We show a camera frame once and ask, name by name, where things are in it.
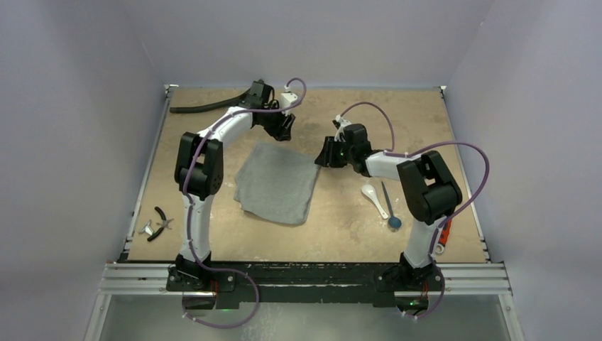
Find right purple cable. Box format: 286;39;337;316
336;101;491;321

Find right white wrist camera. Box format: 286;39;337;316
332;114;351;142

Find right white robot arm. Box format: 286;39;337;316
314;124;463;289

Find red adjustable wrench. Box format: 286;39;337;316
434;220;452;255

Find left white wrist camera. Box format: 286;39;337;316
278;92;299;112

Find purple cable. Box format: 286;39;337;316
180;77;307;329
336;101;491;321

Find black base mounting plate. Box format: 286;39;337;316
166;260;444;312

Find grey cloth napkin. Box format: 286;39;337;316
234;142;319;225

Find black foam tube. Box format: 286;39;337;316
169;92;248;114

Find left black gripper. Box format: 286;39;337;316
260;103;295;142

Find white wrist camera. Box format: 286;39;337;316
332;114;351;142
278;92;299;112

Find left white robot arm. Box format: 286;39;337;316
174;81;307;291

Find small silver metal clip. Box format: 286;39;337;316
138;220;155;237

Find black handled pliers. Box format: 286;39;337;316
147;206;173;242

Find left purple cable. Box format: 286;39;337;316
180;77;307;329

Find aluminium frame rail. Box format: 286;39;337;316
99;264;512;296

